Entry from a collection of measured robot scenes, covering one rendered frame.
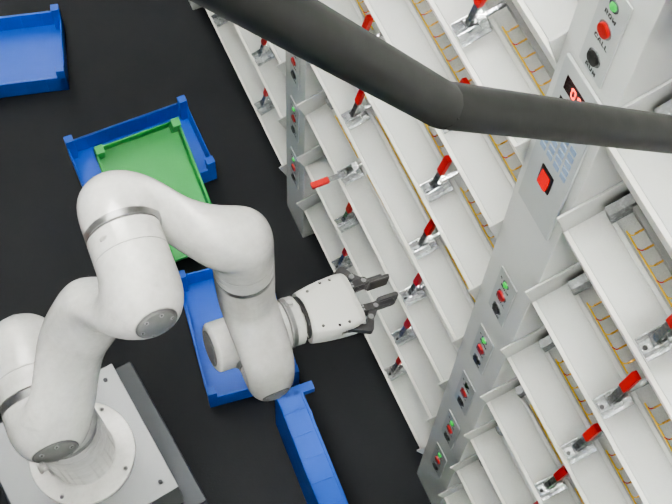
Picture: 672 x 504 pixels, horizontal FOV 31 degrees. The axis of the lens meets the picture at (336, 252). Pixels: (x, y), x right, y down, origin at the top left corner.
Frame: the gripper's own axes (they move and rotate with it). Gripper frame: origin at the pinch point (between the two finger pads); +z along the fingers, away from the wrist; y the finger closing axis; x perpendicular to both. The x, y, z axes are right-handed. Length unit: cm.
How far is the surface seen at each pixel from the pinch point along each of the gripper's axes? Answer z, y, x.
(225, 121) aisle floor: 9, -79, -62
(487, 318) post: -0.6, 21.5, 31.6
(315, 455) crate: -9.7, 11.0, -44.4
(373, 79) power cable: -53, 44, 138
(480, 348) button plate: 0.1, 22.8, 23.6
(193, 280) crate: -13, -42, -64
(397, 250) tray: 9.0, -9.0, -6.3
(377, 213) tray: 8.9, -17.2, -6.4
